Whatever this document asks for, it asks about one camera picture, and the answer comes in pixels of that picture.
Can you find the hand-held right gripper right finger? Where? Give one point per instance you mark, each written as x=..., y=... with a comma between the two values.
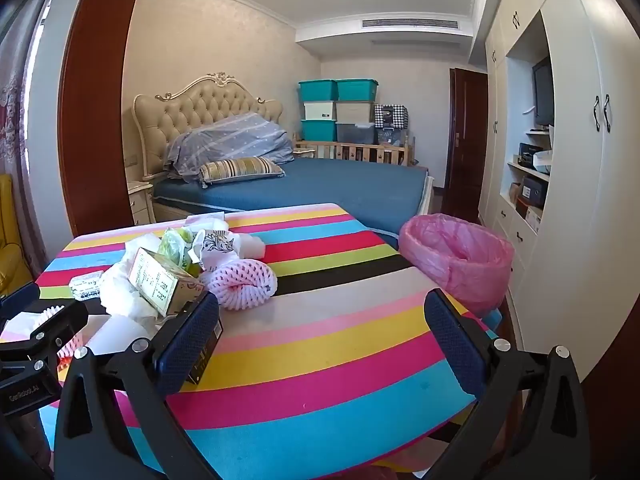
x=452, y=345

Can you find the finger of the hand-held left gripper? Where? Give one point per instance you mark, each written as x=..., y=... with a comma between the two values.
x=20, y=294
x=55, y=325

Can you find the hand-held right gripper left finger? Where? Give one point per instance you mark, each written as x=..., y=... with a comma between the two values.
x=187, y=345

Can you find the beige printed cardboard box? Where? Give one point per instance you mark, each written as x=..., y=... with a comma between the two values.
x=160, y=280

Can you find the white plastic bag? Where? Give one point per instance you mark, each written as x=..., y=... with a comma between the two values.
x=117, y=290

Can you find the pink foam fruit net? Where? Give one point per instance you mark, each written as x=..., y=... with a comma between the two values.
x=245, y=282

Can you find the bin with pink plastic liner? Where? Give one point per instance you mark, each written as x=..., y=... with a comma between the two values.
x=450, y=260

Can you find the white paper sheet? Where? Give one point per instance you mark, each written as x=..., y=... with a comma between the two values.
x=20, y=327

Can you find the white green printed packet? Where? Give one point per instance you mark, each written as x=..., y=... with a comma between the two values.
x=87, y=287

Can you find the yellow chair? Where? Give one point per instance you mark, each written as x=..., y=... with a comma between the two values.
x=12, y=240

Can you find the green plastic bag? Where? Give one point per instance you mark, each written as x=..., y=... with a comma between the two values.
x=172, y=247

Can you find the clear crumpled plastic wrap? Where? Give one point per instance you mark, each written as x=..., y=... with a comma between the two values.
x=205, y=220

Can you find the rainbow striped tablecloth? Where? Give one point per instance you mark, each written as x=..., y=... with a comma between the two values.
x=325, y=340

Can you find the cream nightstand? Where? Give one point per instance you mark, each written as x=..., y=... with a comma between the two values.
x=140, y=202

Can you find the cardboard box with label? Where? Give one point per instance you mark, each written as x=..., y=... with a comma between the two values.
x=533, y=219

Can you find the small cardboard box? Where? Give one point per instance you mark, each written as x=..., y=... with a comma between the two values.
x=515, y=191

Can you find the white built-in wardrobe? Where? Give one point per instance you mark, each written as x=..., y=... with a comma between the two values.
x=575, y=210

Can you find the striped pillow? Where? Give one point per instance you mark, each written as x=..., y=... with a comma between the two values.
x=240, y=169

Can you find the blue bed mattress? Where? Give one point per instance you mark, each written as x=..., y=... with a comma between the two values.
x=340, y=190

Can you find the dark wooden door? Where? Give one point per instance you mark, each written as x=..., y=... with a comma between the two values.
x=465, y=135

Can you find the grey blue folded quilt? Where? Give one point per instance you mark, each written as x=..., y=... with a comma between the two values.
x=235, y=140

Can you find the dark fabric bag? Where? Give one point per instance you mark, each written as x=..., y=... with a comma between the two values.
x=391, y=137

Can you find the clear grey storage box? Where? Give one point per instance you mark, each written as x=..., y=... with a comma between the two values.
x=356, y=133

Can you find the checkered fabric bag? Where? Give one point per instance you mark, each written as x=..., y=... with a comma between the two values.
x=391, y=116

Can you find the beige tufted headboard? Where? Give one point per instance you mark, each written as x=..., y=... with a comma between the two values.
x=200, y=105

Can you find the teal storage box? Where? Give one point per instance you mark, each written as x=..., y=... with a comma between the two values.
x=317, y=91
x=319, y=131
x=357, y=90

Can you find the beige storage box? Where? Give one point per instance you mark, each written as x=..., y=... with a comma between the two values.
x=355, y=112

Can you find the cream storage box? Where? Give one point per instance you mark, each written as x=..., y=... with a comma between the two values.
x=320, y=111

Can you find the black television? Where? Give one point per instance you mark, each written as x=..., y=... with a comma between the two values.
x=544, y=92

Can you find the ceiling air vent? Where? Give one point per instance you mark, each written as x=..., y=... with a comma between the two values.
x=410, y=23

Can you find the brown wooden door frame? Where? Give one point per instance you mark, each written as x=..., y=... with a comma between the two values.
x=95, y=110

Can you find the wooden crib rail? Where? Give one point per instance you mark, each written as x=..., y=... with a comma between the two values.
x=350, y=150

